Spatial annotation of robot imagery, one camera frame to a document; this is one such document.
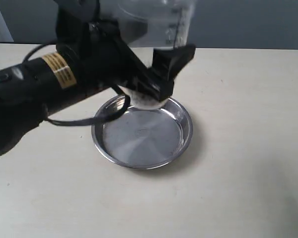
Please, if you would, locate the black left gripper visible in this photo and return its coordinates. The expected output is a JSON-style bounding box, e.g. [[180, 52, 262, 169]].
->
[[55, 0, 196, 101]]

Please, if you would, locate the clear plastic shaker bottle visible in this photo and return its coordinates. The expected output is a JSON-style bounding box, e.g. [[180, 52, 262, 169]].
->
[[101, 0, 195, 110]]

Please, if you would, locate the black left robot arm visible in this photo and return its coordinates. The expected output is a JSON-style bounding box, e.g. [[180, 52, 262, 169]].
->
[[0, 0, 196, 156]]

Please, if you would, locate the round stainless steel pan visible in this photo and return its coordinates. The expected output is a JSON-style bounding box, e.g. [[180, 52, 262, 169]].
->
[[91, 98, 193, 170]]

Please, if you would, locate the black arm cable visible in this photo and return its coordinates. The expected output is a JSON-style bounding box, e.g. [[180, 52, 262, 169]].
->
[[22, 0, 132, 127]]

